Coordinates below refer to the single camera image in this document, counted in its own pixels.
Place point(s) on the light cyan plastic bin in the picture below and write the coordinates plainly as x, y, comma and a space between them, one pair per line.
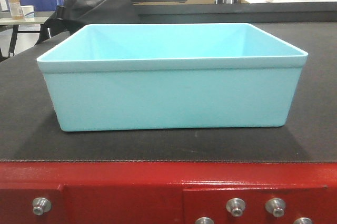
157, 76

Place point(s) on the black conveyor belt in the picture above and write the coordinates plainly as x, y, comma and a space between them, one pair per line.
31, 132

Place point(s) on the black backpack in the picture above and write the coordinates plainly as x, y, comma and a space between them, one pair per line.
75, 14

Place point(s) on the steel bolt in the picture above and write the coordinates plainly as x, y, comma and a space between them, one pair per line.
303, 220
204, 220
236, 207
276, 207
41, 205

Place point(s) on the steel bolt lower centre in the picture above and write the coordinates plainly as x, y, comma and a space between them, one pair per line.
204, 220

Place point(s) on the white paper cup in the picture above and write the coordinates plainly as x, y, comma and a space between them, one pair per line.
28, 11

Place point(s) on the steel bolt far left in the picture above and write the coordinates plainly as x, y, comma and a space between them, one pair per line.
41, 205

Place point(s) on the orange drink bottle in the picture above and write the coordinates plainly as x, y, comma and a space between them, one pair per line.
15, 9

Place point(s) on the grey side table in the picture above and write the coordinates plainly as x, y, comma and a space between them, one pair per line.
15, 30

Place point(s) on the steel bolt lower right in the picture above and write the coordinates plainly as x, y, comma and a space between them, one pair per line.
303, 220

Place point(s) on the red conveyor frame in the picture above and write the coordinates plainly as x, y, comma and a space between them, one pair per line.
165, 192

